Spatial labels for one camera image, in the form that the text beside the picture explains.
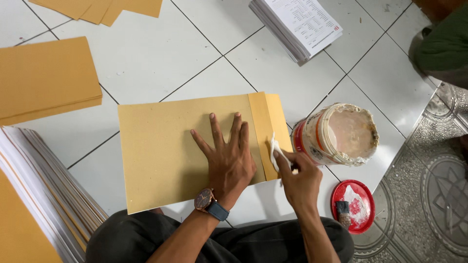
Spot person's right hand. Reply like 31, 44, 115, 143
273, 150, 323, 215

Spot small glue brush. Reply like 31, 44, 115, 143
335, 200, 352, 230

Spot white glue cloth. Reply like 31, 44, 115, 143
270, 132, 293, 173

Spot brown paper envelope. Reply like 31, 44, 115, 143
117, 92, 294, 215

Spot spread brown envelopes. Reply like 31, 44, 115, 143
29, 0, 164, 27

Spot red can lid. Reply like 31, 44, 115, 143
331, 179, 376, 235

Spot person's dark trousers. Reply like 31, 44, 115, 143
85, 209, 355, 263

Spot stack of brown envelopes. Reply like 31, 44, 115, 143
0, 36, 103, 127

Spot glue can with red label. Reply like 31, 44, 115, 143
291, 103, 380, 167

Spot pile of filled envelopes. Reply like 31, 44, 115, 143
0, 126, 109, 263

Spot person's left hand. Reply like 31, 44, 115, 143
190, 112, 257, 210

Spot wristwatch with blue strap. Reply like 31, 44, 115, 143
194, 188, 230, 222

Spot stack of printed white papers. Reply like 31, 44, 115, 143
249, 0, 343, 64

